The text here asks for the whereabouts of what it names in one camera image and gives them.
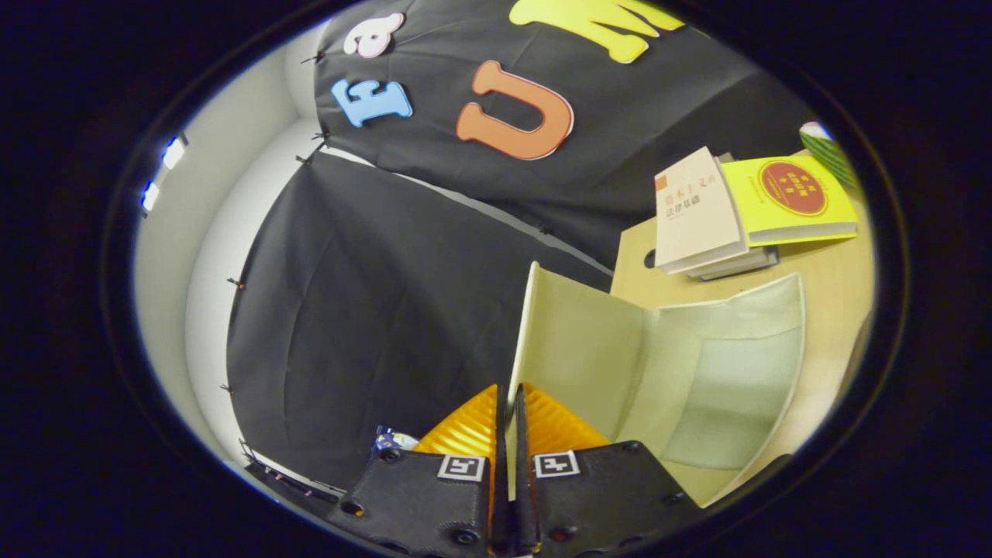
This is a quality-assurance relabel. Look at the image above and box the pile of blue white items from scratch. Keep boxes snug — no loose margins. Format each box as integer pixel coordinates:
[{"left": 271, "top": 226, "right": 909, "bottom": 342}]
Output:
[{"left": 374, "top": 425, "right": 420, "bottom": 453}]

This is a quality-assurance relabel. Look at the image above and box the beige paperback book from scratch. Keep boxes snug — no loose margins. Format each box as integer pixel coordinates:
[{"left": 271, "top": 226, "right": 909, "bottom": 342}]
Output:
[{"left": 654, "top": 146, "right": 750, "bottom": 274}]

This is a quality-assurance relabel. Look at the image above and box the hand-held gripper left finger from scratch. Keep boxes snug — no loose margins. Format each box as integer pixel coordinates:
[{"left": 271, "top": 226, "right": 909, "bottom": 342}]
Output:
[{"left": 327, "top": 384, "right": 508, "bottom": 558}]

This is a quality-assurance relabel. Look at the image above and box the black backdrop cloth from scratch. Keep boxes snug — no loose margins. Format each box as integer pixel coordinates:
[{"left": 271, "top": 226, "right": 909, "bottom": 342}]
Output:
[{"left": 225, "top": 0, "right": 822, "bottom": 491}]

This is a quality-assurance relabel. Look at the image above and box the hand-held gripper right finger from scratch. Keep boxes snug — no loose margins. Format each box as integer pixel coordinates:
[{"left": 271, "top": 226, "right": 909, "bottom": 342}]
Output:
[{"left": 514, "top": 382, "right": 691, "bottom": 558}]

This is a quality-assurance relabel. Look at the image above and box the grey book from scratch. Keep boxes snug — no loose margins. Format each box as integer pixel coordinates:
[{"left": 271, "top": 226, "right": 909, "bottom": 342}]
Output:
[{"left": 686, "top": 153, "right": 780, "bottom": 281}]

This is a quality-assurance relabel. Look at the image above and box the yellow book with red circle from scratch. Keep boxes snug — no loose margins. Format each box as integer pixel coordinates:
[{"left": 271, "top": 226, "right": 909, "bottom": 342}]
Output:
[{"left": 721, "top": 155, "right": 859, "bottom": 247}]

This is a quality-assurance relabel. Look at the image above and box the watermelon slice plush toy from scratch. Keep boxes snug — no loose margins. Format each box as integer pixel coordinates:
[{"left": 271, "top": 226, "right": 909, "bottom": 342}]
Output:
[{"left": 798, "top": 122, "right": 863, "bottom": 191}]

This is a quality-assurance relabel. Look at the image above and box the pale fabric storage box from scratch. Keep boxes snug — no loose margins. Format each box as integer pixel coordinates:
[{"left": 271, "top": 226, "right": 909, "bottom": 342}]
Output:
[{"left": 505, "top": 261, "right": 808, "bottom": 508}]

